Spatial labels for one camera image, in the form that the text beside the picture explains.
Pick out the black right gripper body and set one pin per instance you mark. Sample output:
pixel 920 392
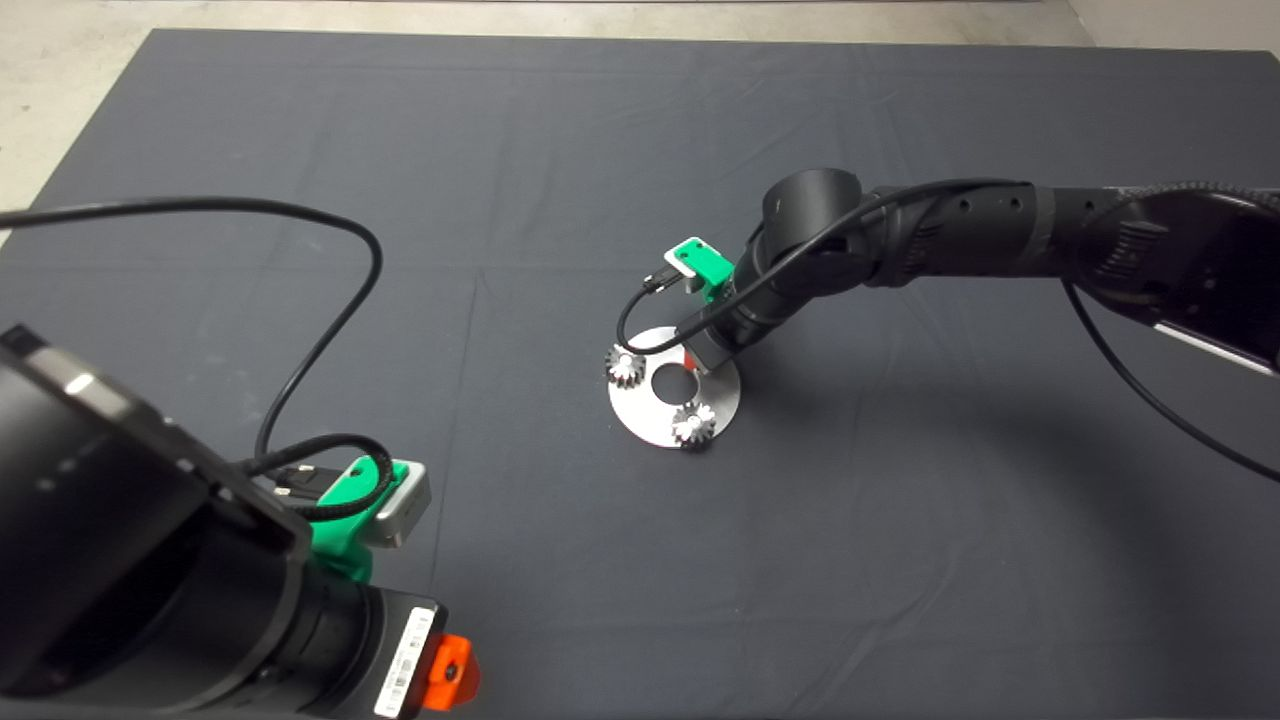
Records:
pixel 718 340

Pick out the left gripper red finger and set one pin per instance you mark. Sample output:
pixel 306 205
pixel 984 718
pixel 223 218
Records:
pixel 455 675

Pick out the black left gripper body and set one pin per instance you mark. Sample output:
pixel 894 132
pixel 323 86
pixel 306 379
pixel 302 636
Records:
pixel 395 655

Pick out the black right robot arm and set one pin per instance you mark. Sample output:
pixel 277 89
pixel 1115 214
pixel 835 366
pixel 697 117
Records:
pixel 950 235

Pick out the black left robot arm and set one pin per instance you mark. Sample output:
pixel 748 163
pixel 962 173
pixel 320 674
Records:
pixel 100 560

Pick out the small steel gear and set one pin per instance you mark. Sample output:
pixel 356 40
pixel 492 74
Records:
pixel 625 370
pixel 692 425

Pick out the round metal plate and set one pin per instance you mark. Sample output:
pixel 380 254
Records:
pixel 650 420

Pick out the dark grey table cloth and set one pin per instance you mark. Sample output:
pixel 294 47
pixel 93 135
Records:
pixel 500 130

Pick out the green right camera mount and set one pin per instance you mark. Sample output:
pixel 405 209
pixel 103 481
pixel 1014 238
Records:
pixel 712 268

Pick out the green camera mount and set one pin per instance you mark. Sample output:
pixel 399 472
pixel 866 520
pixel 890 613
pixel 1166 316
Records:
pixel 712 268
pixel 340 550

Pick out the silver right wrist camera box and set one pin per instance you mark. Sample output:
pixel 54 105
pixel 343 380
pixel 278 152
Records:
pixel 668 262

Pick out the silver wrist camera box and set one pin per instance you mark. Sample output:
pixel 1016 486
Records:
pixel 668 262
pixel 405 510

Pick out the green left camera mount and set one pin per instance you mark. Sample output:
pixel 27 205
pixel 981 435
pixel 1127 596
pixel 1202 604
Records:
pixel 340 550

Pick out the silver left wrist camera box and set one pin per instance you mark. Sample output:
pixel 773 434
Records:
pixel 405 510

